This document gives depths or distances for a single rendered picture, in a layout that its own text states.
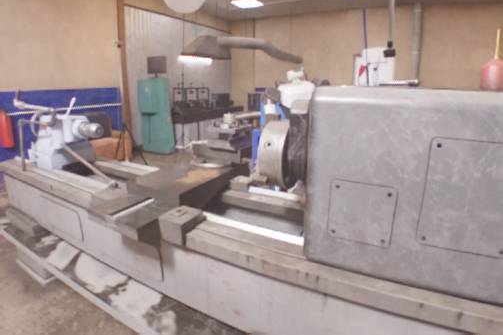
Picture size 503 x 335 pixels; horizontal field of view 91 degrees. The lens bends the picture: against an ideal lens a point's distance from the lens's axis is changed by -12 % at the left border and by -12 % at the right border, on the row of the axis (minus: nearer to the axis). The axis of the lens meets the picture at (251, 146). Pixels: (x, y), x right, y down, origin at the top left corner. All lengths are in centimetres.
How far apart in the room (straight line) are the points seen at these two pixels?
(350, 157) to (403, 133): 14
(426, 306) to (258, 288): 49
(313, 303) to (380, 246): 28
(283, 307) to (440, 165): 63
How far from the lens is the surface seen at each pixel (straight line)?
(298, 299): 96
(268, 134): 95
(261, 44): 676
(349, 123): 71
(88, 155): 216
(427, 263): 82
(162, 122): 563
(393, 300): 85
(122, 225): 108
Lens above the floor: 134
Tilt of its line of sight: 12 degrees down
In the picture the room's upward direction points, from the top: straight up
